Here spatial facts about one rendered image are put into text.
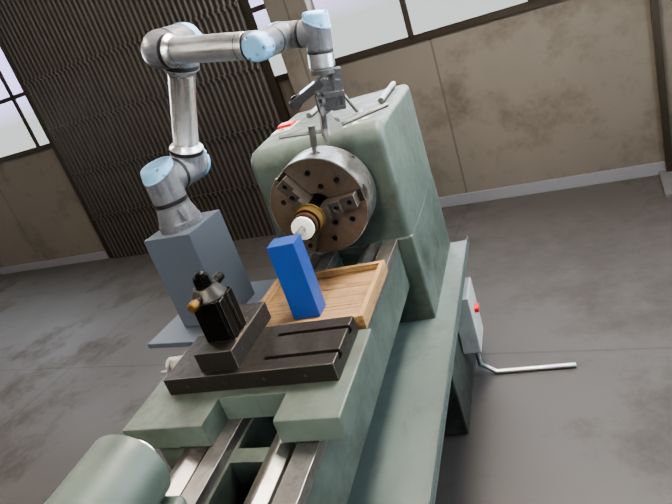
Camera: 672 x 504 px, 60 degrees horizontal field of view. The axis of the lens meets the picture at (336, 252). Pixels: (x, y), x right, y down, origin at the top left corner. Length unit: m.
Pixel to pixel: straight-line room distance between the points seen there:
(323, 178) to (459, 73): 2.55
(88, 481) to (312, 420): 0.44
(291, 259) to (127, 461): 0.75
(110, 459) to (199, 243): 1.15
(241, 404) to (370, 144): 0.91
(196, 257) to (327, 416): 0.97
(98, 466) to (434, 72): 3.65
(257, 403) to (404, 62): 3.26
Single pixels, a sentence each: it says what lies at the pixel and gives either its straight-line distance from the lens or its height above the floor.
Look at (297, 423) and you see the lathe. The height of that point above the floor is 0.92.
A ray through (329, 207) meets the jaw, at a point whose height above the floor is 1.09.
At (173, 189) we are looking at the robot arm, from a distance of 2.00.
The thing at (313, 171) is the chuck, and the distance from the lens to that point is 1.75.
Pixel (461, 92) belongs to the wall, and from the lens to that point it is 4.21.
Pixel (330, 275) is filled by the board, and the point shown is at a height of 0.89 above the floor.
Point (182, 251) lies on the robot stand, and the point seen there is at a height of 1.04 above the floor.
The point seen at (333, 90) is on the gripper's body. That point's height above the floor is 1.40.
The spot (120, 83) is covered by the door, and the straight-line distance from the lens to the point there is 5.39.
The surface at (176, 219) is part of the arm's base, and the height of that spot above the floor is 1.14.
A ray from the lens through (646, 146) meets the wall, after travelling 4.28.
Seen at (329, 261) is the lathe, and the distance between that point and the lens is 1.93.
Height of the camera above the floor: 1.62
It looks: 22 degrees down
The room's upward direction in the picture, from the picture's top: 19 degrees counter-clockwise
